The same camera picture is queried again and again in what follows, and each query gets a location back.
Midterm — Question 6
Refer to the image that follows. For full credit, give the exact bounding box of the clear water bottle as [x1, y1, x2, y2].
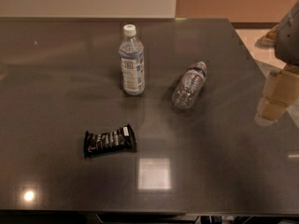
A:
[172, 62, 207, 110]

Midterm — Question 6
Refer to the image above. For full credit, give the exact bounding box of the black rxbar chocolate wrapper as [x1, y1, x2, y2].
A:
[83, 124, 136, 158]

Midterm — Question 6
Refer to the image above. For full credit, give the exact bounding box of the upright labelled water bottle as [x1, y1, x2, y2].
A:
[119, 24, 145, 95]

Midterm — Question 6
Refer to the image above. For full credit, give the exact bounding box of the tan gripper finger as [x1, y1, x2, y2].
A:
[268, 64, 299, 120]
[254, 70, 283, 126]

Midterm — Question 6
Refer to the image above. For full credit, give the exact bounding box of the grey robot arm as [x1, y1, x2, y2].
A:
[255, 1, 299, 126]

